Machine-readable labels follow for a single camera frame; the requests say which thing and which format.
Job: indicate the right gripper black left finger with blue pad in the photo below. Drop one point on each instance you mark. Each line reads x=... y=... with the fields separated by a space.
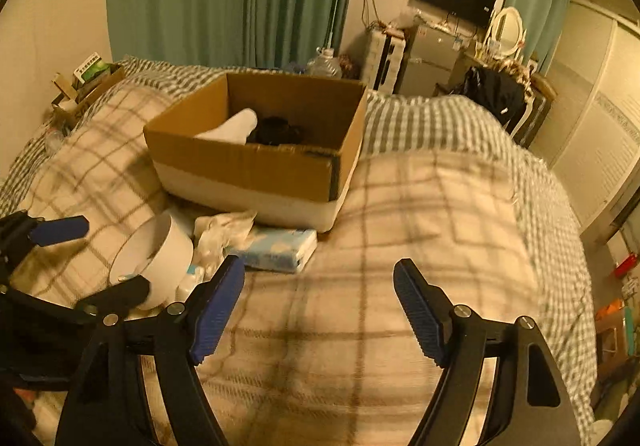
x=107 y=403

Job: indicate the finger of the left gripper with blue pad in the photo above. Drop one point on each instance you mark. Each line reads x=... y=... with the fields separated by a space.
x=49 y=233

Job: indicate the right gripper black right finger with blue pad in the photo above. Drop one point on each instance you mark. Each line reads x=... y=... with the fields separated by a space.
x=528 y=404

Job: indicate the white round bowl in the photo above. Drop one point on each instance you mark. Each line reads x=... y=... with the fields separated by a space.
x=161 y=251

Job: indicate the beige plaid blanket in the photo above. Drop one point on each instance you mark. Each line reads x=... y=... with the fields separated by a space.
x=325 y=356

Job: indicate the crumpled white plastic bag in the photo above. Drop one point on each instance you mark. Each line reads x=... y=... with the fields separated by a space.
x=214 y=234

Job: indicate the green white carton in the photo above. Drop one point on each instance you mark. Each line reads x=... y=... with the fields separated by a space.
x=91 y=67

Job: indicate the blue tissue pack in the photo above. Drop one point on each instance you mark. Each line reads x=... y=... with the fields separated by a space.
x=276 y=250

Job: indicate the white sock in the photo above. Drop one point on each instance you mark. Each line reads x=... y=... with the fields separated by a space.
x=234 y=130

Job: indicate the green checked bedsheet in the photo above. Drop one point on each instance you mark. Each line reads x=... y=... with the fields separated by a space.
x=395 y=124

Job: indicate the white wardrobe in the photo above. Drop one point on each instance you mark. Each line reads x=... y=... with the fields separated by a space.
x=590 y=137

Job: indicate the black cloth in box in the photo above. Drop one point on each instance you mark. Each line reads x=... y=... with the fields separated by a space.
x=275 y=131

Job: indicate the black clothes on chair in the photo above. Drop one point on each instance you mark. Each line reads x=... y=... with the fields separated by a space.
x=497 y=92

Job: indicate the brown cardboard box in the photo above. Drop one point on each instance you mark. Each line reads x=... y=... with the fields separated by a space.
x=299 y=186

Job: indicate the grey mini fridge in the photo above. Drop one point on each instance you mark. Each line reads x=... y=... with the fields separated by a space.
x=428 y=60

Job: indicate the white stacked drawer unit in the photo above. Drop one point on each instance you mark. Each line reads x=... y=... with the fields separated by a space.
x=382 y=59

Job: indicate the clear water jug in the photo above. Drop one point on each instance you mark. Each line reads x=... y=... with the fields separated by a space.
x=324 y=64

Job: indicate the white oval mirror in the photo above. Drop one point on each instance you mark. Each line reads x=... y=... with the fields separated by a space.
x=506 y=34

